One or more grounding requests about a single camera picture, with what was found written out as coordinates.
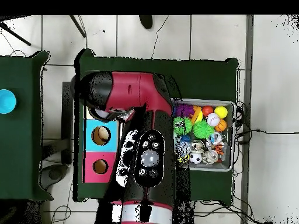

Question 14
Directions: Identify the white baseball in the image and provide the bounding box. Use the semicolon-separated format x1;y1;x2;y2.
207;113;221;127

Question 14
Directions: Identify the green fuzzy ball with eyes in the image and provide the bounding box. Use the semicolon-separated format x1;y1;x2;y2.
172;116;193;136

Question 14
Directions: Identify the red orange ball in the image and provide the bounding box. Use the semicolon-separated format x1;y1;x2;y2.
201;105;214;117

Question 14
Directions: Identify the crushed metal can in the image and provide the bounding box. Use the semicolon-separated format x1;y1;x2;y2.
203;149;220;165

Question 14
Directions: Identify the black floor cable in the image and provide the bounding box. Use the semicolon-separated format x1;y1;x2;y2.
235;127;299;141

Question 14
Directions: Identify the blue round bowl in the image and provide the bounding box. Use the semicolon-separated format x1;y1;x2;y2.
0;89;18;115

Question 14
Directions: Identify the purple spiky ball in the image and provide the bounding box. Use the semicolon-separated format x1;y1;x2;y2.
175;103;195;118

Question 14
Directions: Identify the small soccer ball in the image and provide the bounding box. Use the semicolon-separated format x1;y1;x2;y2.
189;151;204;165

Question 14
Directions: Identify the green spiky ball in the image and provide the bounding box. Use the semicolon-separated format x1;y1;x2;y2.
193;120;215;140

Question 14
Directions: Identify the person's foot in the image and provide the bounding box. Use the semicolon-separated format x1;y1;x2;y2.
139;15;154;30

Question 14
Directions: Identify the dark green side table cloth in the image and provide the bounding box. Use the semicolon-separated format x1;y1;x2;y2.
0;50;51;202

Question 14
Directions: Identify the clear mesh bin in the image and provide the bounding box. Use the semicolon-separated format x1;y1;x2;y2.
170;97;236;173

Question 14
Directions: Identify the small orange basketball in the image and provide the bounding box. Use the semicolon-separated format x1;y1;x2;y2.
214;119;228;132

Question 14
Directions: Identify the yellow ball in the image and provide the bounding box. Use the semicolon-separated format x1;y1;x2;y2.
214;106;229;120

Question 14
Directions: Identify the dark grey stand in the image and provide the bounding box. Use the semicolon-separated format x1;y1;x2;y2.
41;81;74;192

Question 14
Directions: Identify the wooden box with three holes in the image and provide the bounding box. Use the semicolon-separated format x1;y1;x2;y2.
82;106;123;184

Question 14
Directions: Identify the black stand leg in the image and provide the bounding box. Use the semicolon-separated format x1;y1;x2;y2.
0;20;33;47
69;15;88;38

